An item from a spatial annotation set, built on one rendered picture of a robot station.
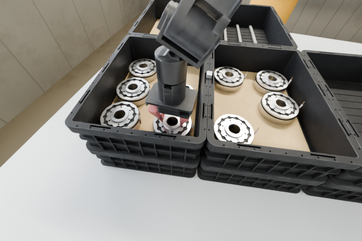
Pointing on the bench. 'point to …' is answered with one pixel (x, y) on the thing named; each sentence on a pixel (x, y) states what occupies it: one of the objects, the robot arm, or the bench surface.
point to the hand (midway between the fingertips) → (172, 120)
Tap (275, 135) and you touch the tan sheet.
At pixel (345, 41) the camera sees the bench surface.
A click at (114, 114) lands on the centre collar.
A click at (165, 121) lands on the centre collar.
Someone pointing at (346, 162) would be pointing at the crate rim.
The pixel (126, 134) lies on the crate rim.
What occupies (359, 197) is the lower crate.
